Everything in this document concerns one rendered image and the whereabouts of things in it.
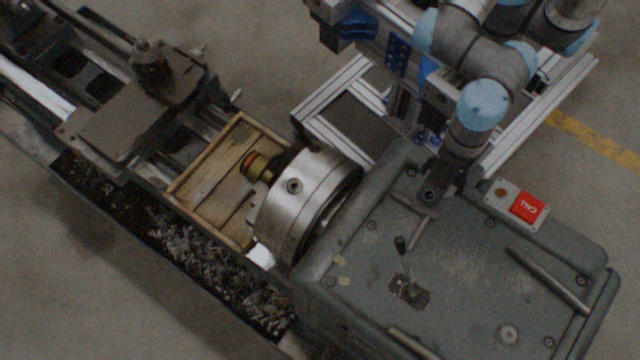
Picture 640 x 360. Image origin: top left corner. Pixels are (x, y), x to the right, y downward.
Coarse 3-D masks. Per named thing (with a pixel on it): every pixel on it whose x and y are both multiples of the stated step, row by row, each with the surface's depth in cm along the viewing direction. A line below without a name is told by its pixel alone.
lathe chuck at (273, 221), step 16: (320, 144) 135; (304, 160) 129; (320, 160) 130; (336, 160) 132; (288, 176) 127; (304, 176) 127; (320, 176) 127; (272, 192) 127; (288, 192) 126; (304, 192) 126; (272, 208) 127; (288, 208) 126; (256, 224) 131; (272, 224) 128; (288, 224) 127; (256, 240) 138; (272, 240) 131
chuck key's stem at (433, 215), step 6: (396, 192) 122; (396, 198) 122; (402, 198) 121; (408, 204) 121; (414, 204) 120; (420, 204) 120; (414, 210) 121; (420, 210) 120; (426, 210) 120; (432, 210) 120; (432, 216) 119; (438, 216) 119
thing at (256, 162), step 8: (256, 152) 144; (248, 160) 142; (256, 160) 142; (264, 160) 142; (240, 168) 143; (248, 168) 142; (256, 168) 141; (264, 168) 141; (248, 176) 142; (256, 176) 141; (264, 176) 141; (272, 176) 141; (272, 184) 146
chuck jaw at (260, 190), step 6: (258, 180) 142; (252, 186) 141; (258, 186) 141; (264, 186) 141; (252, 192) 143; (258, 192) 140; (264, 192) 140; (252, 198) 139; (258, 198) 139; (264, 198) 139; (252, 204) 140; (258, 204) 138; (252, 210) 138; (246, 216) 137; (252, 216) 137; (246, 222) 139; (252, 222) 136; (252, 228) 139; (258, 240) 138
